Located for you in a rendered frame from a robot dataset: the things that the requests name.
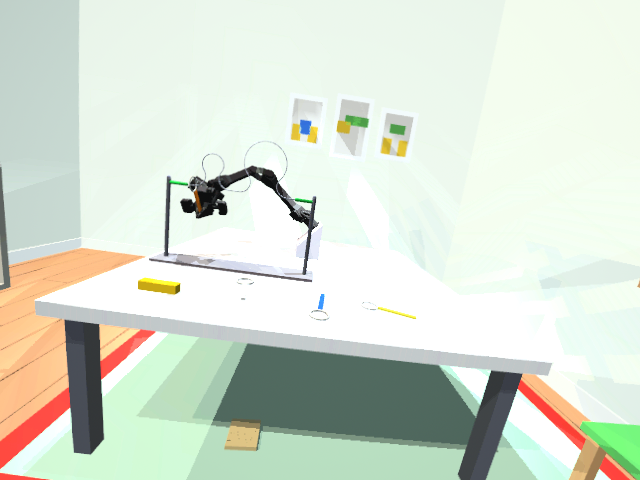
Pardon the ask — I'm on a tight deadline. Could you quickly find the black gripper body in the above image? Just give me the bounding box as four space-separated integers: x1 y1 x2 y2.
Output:
180 195 228 215

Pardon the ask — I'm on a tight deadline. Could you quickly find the silver loop with yellow handle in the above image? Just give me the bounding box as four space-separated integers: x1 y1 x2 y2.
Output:
360 301 416 320

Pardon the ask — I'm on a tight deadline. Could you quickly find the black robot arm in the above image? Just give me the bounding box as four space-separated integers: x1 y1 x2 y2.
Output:
196 165 311 227

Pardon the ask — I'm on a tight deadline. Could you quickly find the blue handle with thin white loop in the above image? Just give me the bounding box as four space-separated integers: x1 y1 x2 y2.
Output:
309 293 330 321

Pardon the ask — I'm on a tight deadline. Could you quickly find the yellow rectangular block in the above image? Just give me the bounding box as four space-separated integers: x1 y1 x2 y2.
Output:
138 277 181 294

